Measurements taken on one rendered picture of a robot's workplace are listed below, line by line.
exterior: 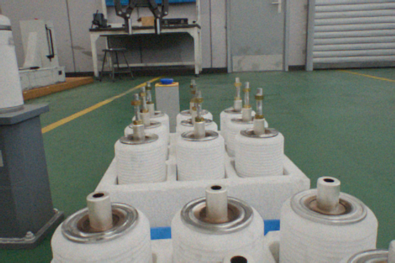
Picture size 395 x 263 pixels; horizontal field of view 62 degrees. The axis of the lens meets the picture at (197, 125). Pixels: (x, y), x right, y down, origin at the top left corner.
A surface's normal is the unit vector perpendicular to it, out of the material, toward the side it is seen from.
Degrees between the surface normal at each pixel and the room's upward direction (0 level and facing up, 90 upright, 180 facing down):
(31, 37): 68
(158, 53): 90
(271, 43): 90
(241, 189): 90
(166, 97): 90
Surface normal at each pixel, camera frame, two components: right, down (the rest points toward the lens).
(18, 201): 0.65, 0.15
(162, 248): -0.04, -0.97
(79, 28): -0.08, 0.23
